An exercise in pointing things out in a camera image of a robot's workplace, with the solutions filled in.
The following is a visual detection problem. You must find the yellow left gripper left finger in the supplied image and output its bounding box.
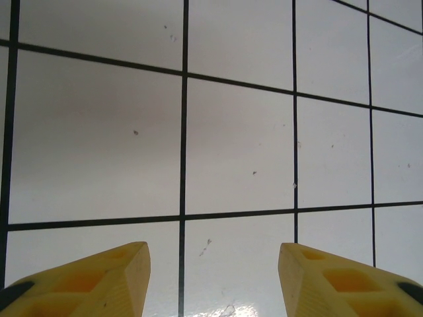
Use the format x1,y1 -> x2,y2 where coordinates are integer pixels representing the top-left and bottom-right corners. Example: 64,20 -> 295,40
0,241 -> 152,317

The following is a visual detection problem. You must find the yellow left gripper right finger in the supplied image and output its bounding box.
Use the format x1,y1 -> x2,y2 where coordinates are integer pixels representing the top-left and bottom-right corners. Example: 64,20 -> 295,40
277,242 -> 423,317

